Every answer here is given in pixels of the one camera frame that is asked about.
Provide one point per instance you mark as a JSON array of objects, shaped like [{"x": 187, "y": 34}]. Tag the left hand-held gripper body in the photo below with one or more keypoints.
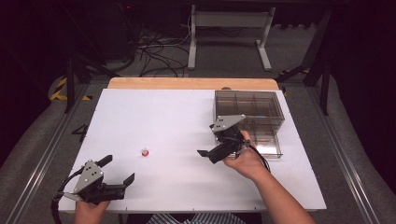
[{"x": 88, "y": 175}]

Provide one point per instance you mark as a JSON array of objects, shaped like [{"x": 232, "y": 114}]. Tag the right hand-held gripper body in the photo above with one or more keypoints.
[{"x": 227, "y": 137}]

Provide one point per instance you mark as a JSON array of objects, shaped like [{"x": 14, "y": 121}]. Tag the clear grey drawer box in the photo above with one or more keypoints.
[{"x": 249, "y": 104}]

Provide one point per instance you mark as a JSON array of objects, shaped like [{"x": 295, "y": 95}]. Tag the clear grey drawer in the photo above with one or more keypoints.
[{"x": 269, "y": 146}]

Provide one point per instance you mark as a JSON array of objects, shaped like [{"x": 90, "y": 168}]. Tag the person's right hand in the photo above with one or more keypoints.
[{"x": 249, "y": 163}]

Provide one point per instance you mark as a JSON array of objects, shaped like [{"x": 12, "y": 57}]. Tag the person's left hand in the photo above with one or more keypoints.
[{"x": 88, "y": 213}]

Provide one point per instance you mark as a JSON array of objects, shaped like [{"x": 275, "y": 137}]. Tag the small red and white object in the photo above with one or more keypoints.
[{"x": 144, "y": 152}]

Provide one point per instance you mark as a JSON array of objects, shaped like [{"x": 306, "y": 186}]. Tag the person's striped clothing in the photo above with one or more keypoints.
[{"x": 202, "y": 218}]

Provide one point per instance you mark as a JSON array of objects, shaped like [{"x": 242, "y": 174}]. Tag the wooden table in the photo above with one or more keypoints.
[{"x": 186, "y": 83}]

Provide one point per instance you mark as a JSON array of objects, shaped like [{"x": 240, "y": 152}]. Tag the black metal stand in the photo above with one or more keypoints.
[
  {"x": 70, "y": 87},
  {"x": 323, "y": 84}
]

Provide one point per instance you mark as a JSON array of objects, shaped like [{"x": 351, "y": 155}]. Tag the yellow and black hazard tape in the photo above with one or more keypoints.
[{"x": 57, "y": 91}]

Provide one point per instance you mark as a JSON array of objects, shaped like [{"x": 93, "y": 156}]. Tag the grey metal stand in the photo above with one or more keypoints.
[{"x": 229, "y": 19}]

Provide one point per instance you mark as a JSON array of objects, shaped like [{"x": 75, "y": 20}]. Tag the aluminium floor rail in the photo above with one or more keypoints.
[
  {"x": 345, "y": 161},
  {"x": 46, "y": 155}
]

